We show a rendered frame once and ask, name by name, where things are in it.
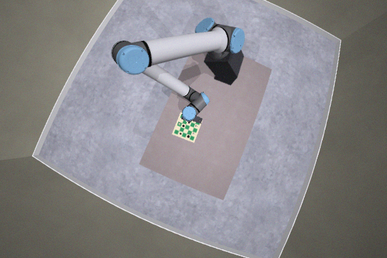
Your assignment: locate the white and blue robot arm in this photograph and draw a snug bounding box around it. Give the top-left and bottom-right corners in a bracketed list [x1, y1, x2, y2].
[111, 17, 245, 124]

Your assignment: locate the green and cream chessboard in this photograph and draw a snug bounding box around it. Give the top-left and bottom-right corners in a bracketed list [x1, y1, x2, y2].
[172, 112, 201, 142]

